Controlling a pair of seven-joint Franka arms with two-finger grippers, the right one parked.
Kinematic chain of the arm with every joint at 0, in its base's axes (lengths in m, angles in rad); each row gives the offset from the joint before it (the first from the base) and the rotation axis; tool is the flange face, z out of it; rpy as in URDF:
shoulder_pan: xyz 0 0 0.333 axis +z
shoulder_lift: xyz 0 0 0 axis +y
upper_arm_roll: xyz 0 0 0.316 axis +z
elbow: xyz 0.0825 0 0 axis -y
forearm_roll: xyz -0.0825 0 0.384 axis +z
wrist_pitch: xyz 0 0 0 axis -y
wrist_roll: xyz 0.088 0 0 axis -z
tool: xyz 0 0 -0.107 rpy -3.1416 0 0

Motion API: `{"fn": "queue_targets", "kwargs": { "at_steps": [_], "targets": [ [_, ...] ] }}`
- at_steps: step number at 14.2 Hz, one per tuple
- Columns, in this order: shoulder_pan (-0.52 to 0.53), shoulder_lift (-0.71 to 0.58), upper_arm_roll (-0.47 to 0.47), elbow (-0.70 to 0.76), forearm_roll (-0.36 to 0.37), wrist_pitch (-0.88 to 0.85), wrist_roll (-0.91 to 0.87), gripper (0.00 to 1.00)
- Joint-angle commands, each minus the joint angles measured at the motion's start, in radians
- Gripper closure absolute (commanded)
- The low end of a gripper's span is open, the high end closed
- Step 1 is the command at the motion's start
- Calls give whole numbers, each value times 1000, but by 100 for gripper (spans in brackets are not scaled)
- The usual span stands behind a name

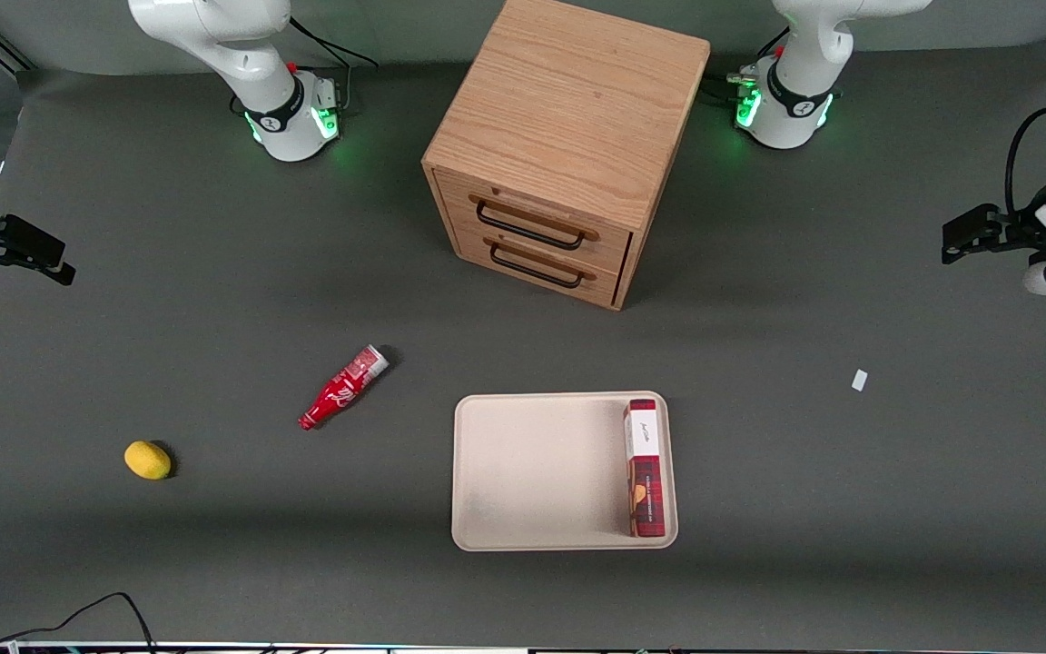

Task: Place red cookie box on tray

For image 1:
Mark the yellow lemon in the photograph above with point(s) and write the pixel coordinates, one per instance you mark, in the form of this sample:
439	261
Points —
147	460

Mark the small white paper scrap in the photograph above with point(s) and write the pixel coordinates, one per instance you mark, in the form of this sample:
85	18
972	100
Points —
859	380

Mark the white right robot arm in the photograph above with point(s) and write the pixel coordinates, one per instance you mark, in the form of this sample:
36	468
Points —
241	54

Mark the red cola bottle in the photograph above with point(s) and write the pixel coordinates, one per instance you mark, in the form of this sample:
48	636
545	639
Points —
341	389

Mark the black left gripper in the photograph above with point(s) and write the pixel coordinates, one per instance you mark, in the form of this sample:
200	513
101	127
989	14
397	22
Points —
1010	231

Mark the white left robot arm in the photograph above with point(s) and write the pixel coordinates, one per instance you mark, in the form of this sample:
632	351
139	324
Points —
800	82

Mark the oak wooden drawer cabinet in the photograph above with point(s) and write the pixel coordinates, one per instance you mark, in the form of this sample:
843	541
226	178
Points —
568	109

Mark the red tartan cookie box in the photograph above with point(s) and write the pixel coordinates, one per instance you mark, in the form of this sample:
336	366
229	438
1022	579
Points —
645	472

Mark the wooden drawer front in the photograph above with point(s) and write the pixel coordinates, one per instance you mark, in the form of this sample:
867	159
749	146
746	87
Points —
537	218
532	277

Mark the beige rectangular tray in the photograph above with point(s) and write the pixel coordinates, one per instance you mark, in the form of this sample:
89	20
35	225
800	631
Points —
541	472

